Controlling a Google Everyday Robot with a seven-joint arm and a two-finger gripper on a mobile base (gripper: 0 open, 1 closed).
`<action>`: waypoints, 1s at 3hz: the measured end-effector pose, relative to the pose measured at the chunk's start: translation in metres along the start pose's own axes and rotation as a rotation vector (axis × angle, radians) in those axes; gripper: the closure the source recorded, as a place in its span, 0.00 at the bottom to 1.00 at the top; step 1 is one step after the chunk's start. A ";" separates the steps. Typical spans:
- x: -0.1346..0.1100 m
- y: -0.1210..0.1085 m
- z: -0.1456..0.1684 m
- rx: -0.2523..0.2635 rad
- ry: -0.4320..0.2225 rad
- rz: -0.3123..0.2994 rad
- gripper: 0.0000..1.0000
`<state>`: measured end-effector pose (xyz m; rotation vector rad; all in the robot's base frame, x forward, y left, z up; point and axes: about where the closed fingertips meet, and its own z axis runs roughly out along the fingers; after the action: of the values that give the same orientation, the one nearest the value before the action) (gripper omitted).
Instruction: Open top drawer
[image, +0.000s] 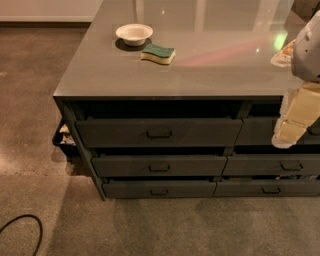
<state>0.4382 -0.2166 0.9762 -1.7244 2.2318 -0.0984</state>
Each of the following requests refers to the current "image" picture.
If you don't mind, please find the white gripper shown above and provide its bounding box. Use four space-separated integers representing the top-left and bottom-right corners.
271 10 320 149

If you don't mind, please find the green and yellow sponge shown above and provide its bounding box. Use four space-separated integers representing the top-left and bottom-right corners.
140 44 176 65

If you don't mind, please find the white paper bowl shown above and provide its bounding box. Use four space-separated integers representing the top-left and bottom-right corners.
116 24 153 47

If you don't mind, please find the black bin with trash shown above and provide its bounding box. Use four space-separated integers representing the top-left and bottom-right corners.
52 120 79 158

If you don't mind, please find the grey drawer cabinet frame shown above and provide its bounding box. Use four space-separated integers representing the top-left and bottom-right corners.
54 0 320 199

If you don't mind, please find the black floor cable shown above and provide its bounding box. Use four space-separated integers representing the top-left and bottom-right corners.
0 214 44 256

